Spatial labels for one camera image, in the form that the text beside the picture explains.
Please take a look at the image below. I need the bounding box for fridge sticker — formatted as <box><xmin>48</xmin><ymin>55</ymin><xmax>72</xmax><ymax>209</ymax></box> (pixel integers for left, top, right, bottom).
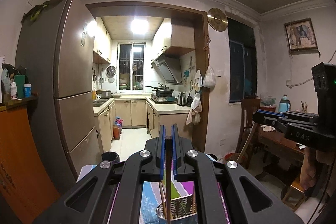
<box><xmin>80</xmin><ymin>21</ymin><xmax>88</xmax><ymax>46</ymax></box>

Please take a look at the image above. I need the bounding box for brown kitchen doorway frame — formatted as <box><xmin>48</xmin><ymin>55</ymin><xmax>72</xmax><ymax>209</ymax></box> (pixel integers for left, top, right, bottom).
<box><xmin>85</xmin><ymin>3</ymin><xmax>210</xmax><ymax>153</ymax></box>

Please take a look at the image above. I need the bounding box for wooden chair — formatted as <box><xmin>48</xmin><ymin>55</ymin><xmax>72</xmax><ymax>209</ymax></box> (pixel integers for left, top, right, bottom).
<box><xmin>235</xmin><ymin>98</ymin><xmax>261</xmax><ymax>169</ymax></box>

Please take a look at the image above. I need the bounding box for bunch of chopsticks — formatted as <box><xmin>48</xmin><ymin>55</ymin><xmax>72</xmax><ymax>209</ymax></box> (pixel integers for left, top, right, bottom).
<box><xmin>158</xmin><ymin>182</ymin><xmax>174</xmax><ymax>222</ymax></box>

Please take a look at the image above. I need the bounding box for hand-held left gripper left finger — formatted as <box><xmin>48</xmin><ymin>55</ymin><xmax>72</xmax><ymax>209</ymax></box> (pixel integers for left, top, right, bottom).
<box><xmin>33</xmin><ymin>125</ymin><xmax>166</xmax><ymax>224</ymax></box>

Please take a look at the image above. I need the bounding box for wooden stick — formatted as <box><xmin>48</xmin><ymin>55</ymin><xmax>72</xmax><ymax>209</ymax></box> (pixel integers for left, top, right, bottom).
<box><xmin>236</xmin><ymin>122</ymin><xmax>256</xmax><ymax>161</ymax></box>

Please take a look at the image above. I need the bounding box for dark window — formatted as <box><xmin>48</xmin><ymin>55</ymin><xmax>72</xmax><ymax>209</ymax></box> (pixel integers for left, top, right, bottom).
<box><xmin>227</xmin><ymin>17</ymin><xmax>259</xmax><ymax>104</ymax></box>

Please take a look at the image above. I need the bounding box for black wok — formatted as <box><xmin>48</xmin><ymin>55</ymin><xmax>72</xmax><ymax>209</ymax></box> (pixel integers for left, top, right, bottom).
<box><xmin>145</xmin><ymin>84</ymin><xmax>175</xmax><ymax>96</ymax></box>

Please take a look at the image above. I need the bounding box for wooden chopstick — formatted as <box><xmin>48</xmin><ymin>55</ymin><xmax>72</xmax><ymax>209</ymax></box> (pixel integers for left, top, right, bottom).
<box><xmin>165</xmin><ymin>136</ymin><xmax>172</xmax><ymax>224</ymax></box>

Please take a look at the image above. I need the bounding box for orange wooden cabinet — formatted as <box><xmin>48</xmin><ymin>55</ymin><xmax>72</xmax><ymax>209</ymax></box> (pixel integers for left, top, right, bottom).
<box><xmin>0</xmin><ymin>97</ymin><xmax>62</xmax><ymax>216</ymax></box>

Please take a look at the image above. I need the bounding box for wooden stool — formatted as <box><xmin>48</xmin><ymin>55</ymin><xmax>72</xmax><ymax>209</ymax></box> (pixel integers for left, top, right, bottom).
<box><xmin>282</xmin><ymin>177</ymin><xmax>307</xmax><ymax>211</ymax></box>

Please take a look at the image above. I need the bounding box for dark green cloth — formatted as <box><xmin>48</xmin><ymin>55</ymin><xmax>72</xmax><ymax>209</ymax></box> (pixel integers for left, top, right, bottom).
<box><xmin>22</xmin><ymin>0</ymin><xmax>62</xmax><ymax>22</ymax></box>

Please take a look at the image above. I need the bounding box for black trash bin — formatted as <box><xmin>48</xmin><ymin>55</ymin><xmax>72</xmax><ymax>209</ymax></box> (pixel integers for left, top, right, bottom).
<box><xmin>101</xmin><ymin>152</ymin><xmax>121</xmax><ymax>164</ymax></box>

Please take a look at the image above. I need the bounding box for white plastic bag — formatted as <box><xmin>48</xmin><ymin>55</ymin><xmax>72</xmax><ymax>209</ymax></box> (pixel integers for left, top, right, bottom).
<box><xmin>202</xmin><ymin>65</ymin><xmax>217</xmax><ymax>88</ymax></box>

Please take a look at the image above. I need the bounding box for wooden dining table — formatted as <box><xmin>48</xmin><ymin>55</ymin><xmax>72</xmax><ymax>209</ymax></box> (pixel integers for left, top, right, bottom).
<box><xmin>259</xmin><ymin>124</ymin><xmax>307</xmax><ymax>188</ymax></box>

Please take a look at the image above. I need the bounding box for barred kitchen window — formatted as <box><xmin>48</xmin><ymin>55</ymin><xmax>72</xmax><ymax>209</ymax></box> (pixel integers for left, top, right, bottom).
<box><xmin>117</xmin><ymin>42</ymin><xmax>146</xmax><ymax>92</ymax></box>

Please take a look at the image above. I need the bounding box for steel range hood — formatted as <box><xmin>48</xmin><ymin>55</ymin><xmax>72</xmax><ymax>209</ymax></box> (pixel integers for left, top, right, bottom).
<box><xmin>151</xmin><ymin>53</ymin><xmax>183</xmax><ymax>85</ymax></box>

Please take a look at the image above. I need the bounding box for grey refrigerator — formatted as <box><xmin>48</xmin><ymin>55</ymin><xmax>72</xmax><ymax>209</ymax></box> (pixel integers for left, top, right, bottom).
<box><xmin>14</xmin><ymin>0</ymin><xmax>101</xmax><ymax>188</ymax></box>

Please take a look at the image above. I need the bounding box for kitchen ceiling light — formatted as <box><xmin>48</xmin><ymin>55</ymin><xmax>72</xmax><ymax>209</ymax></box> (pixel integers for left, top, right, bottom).
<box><xmin>131</xmin><ymin>18</ymin><xmax>150</xmax><ymax>35</ymax></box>

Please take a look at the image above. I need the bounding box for gold wall clock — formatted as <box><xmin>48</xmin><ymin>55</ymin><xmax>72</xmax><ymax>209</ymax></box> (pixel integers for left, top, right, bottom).
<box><xmin>207</xmin><ymin>8</ymin><xmax>228</xmax><ymax>31</ymax></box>

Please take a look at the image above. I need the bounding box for white wall cable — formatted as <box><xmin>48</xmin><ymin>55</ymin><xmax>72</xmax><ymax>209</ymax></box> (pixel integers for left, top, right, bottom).
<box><xmin>286</xmin><ymin>52</ymin><xmax>322</xmax><ymax>88</ymax></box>

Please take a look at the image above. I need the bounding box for wall kitchen cabinet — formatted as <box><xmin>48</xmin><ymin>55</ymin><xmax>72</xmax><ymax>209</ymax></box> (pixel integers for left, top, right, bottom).
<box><xmin>93</xmin><ymin>17</ymin><xmax>112</xmax><ymax>65</ymax></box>
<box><xmin>152</xmin><ymin>10</ymin><xmax>196</xmax><ymax>58</ymax></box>

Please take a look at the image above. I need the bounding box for framed picture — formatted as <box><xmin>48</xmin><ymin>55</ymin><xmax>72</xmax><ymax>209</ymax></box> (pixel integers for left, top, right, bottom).
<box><xmin>283</xmin><ymin>18</ymin><xmax>319</xmax><ymax>53</ymax></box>

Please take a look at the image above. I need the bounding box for floral striped tablecloth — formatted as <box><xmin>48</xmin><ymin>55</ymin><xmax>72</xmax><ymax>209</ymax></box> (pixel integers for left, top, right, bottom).
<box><xmin>76</xmin><ymin>153</ymin><xmax>231</xmax><ymax>224</ymax></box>

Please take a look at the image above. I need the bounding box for dark bag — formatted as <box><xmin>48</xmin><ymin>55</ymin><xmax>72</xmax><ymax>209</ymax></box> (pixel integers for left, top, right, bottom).
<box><xmin>2</xmin><ymin>63</ymin><xmax>28</xmax><ymax>77</ymax></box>

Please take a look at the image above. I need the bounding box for orange basin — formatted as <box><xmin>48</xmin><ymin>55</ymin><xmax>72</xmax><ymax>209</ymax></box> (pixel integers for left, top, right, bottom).
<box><xmin>223</xmin><ymin>153</ymin><xmax>247</xmax><ymax>165</ymax></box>

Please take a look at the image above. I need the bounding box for base kitchen cabinet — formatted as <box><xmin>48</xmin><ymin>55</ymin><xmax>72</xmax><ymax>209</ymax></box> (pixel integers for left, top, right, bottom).
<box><xmin>93</xmin><ymin>98</ymin><xmax>147</xmax><ymax>152</ymax></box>
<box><xmin>146</xmin><ymin>98</ymin><xmax>193</xmax><ymax>139</ymax></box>

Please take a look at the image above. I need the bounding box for gas stove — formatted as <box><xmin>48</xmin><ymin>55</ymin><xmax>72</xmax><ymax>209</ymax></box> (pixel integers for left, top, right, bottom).
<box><xmin>150</xmin><ymin>95</ymin><xmax>177</xmax><ymax>104</ymax></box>

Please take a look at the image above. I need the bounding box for person's right hand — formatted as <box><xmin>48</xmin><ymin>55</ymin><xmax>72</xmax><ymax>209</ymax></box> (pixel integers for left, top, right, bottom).
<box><xmin>301</xmin><ymin>147</ymin><xmax>319</xmax><ymax>191</ymax></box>

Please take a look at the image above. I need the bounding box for perforated metal utensil holder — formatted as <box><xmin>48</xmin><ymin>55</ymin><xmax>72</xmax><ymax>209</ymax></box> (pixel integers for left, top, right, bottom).
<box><xmin>156</xmin><ymin>195</ymin><xmax>198</xmax><ymax>224</ymax></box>

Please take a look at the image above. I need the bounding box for blue thermos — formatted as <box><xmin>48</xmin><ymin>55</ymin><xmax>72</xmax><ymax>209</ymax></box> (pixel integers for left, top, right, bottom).
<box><xmin>278</xmin><ymin>94</ymin><xmax>291</xmax><ymax>113</ymax></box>

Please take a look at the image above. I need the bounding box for green box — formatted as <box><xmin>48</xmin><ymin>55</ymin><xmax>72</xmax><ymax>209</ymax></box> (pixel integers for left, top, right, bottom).
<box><xmin>14</xmin><ymin>74</ymin><xmax>27</xmax><ymax>98</ymax></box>

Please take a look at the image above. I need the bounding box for hanging kitchen towel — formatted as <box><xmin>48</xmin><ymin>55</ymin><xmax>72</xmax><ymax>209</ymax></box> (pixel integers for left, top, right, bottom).
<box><xmin>186</xmin><ymin>93</ymin><xmax>202</xmax><ymax>126</ymax></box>

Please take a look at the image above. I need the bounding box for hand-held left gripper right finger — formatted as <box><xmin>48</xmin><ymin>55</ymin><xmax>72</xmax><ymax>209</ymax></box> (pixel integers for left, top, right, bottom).
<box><xmin>172</xmin><ymin>124</ymin><xmax>302</xmax><ymax>224</ymax></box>

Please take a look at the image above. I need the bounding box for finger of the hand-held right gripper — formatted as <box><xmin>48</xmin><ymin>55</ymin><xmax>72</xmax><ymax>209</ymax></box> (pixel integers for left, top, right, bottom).
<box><xmin>259</xmin><ymin>110</ymin><xmax>319</xmax><ymax>123</ymax></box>
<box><xmin>253</xmin><ymin>112</ymin><xmax>319</xmax><ymax>146</ymax></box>

